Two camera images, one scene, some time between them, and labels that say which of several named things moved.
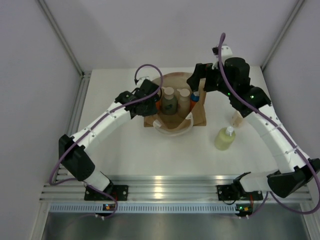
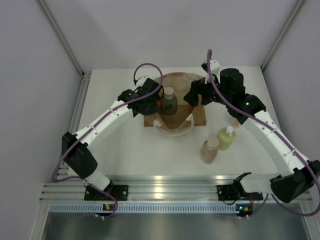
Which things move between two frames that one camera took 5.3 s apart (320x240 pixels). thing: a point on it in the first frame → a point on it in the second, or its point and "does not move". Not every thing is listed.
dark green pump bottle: [169, 102] does not move
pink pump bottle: [184, 102] → [209, 150]
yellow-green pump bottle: [224, 138] does not move
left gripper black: [152, 111] does not move
